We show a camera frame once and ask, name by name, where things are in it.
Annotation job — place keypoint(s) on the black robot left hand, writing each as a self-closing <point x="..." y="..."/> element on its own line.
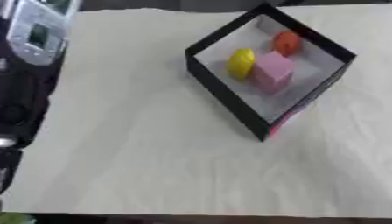
<point x="23" y="96"/>

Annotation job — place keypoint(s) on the black box white inside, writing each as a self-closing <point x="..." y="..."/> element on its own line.
<point x="240" y="108"/>

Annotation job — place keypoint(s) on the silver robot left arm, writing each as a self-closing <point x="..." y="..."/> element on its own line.
<point x="38" y="17"/>

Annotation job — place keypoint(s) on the yellow round block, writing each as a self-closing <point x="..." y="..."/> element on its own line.
<point x="240" y="64"/>

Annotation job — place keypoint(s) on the pink cube block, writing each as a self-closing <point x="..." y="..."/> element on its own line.
<point x="273" y="73"/>

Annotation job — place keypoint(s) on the green object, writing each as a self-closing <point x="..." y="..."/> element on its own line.
<point x="14" y="218"/>

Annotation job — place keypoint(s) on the orange ball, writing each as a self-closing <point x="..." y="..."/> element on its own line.
<point x="287" y="43"/>

